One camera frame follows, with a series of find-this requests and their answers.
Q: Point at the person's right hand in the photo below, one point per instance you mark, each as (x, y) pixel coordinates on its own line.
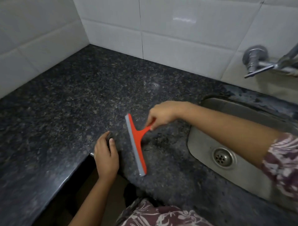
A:
(164, 114)

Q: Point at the person's left hand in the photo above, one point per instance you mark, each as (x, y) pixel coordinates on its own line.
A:
(106, 160)

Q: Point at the person's left thumb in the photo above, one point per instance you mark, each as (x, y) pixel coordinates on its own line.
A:
(112, 146)

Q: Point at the person's right fingers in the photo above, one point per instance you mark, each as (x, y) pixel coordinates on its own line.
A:
(151, 121)

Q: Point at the red squeegee with grey blade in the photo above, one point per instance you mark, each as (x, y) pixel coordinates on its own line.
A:
(137, 144)

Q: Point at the person's left forearm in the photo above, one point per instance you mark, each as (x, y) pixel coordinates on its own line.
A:
(90, 201)

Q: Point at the person's right forearm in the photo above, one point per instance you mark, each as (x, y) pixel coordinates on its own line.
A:
(229, 134)

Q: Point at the round metal sink drain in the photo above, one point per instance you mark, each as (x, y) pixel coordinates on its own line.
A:
(223, 157)

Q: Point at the stainless steel sink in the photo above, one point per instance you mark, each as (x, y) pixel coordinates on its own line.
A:
(235, 151)

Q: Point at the chrome wall tap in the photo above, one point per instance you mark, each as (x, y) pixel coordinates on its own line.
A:
(265, 61)

